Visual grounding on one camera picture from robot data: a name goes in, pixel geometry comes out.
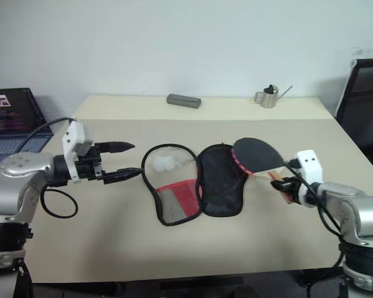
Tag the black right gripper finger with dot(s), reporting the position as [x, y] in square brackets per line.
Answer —
[281, 184]

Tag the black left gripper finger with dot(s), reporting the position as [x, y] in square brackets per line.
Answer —
[121, 174]
[116, 146]

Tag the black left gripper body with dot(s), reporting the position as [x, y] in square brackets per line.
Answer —
[88, 164]

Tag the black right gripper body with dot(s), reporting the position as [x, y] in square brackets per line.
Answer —
[293, 192]

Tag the black table tennis paddle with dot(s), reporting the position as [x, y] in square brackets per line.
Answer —
[255, 153]

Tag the red black paddle case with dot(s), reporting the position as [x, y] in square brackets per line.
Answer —
[220, 186]

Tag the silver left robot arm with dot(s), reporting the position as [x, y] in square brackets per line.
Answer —
[18, 167]

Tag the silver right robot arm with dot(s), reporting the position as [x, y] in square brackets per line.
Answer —
[354, 198]

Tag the grey rectangular box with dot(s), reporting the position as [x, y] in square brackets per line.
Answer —
[183, 101]

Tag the steel watering can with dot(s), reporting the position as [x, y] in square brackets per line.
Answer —
[268, 99]

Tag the open laptop computer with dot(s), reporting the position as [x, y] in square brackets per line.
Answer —
[9, 118]

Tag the black office chair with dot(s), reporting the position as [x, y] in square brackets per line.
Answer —
[365, 105]

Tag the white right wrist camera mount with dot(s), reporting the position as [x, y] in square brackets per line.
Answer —
[311, 167]

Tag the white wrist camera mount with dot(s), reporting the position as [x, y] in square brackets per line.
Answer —
[311, 167]
[74, 133]

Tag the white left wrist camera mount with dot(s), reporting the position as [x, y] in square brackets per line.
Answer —
[74, 133]

